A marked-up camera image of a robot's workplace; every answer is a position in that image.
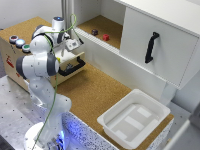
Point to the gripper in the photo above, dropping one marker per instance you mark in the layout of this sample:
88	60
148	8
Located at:
71	44

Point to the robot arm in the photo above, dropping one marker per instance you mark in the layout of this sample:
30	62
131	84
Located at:
40	63

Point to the wooden drawer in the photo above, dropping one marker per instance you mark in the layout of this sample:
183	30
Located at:
74	55

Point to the yellow block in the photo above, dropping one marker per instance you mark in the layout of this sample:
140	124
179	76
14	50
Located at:
59	60

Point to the purple block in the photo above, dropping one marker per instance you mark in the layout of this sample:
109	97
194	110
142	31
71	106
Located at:
94	32

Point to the white cabinet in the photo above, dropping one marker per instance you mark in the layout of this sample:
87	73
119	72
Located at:
110	63

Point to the green button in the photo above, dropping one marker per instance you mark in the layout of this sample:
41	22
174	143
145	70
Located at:
26	48

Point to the wooden drawer box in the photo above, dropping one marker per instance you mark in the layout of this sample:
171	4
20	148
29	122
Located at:
23	28

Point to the blue button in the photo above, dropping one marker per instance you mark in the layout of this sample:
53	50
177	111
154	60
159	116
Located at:
20	42

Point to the red button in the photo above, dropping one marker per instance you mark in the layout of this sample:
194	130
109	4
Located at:
14	38

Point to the white sliding door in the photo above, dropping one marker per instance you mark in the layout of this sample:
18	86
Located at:
166	50

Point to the white plastic box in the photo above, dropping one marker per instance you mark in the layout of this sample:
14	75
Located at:
133	120

